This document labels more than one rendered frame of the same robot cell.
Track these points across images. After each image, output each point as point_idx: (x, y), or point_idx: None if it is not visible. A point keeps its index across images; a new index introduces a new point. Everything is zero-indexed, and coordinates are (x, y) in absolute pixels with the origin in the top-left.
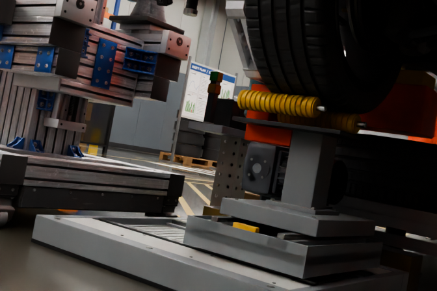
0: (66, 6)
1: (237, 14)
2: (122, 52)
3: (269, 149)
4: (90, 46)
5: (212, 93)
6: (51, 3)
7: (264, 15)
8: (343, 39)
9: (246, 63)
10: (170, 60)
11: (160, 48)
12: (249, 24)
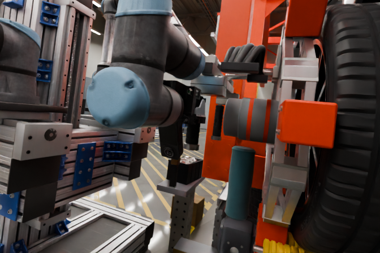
0: (29, 145)
1: (289, 184)
2: (100, 145)
3: (245, 236)
4: (68, 156)
5: (176, 165)
6: (8, 140)
7: (370, 214)
8: None
9: (271, 216)
10: (141, 144)
11: (134, 139)
12: (332, 218)
